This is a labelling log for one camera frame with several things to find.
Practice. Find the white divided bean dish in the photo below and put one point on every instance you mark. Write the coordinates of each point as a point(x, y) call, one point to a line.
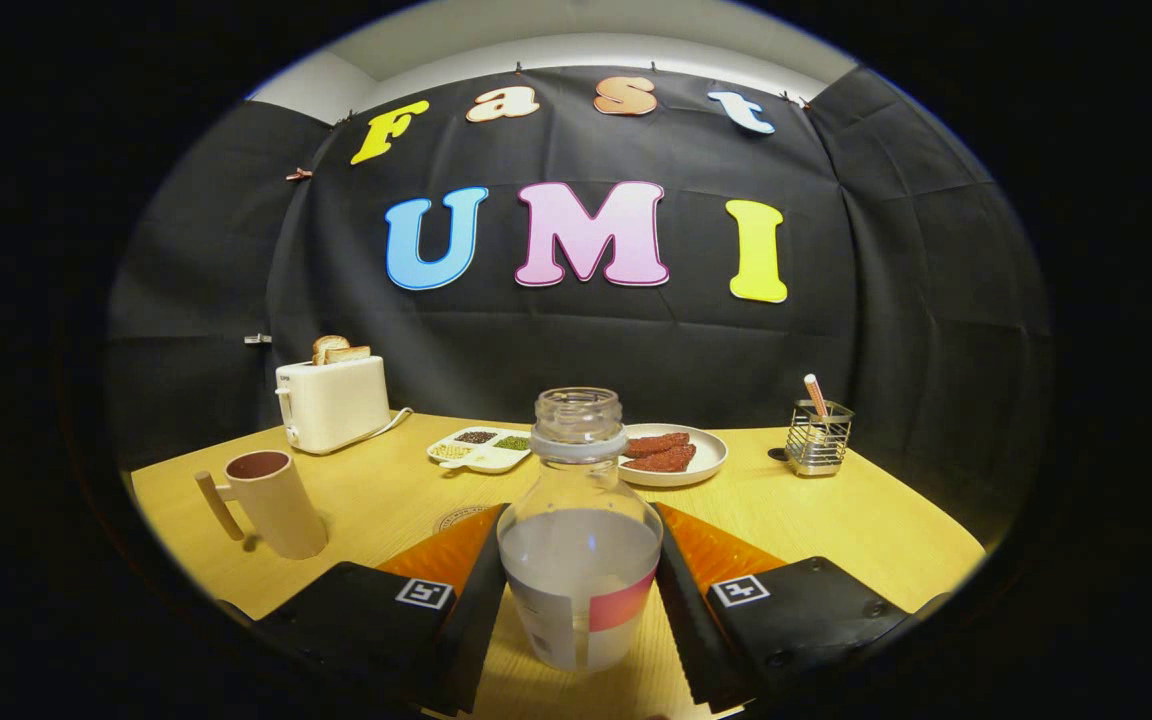
point(481, 458)

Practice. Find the clear juice bottle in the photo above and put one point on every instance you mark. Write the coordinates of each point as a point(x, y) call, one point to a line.
point(579, 580)

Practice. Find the black backdrop cloth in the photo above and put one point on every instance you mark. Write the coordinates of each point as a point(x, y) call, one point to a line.
point(586, 350)

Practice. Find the toast slices in toaster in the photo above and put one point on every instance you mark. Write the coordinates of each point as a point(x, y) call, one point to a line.
point(331, 349)

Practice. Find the white toaster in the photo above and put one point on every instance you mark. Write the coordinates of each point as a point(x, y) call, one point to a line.
point(336, 405)

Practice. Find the round cork coaster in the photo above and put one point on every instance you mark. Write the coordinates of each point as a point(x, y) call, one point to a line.
point(456, 518)

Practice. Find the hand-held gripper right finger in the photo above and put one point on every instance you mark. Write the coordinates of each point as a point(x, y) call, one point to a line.
point(691, 630)

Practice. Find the wooden table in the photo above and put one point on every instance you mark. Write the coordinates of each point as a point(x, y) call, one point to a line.
point(836, 520)

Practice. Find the red meat slice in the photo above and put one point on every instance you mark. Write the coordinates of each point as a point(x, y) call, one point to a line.
point(658, 443)
point(666, 460)

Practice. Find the white round plate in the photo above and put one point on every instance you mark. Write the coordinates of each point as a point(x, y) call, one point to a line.
point(708, 455)

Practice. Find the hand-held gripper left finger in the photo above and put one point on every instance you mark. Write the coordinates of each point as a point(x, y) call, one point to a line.
point(471, 620)

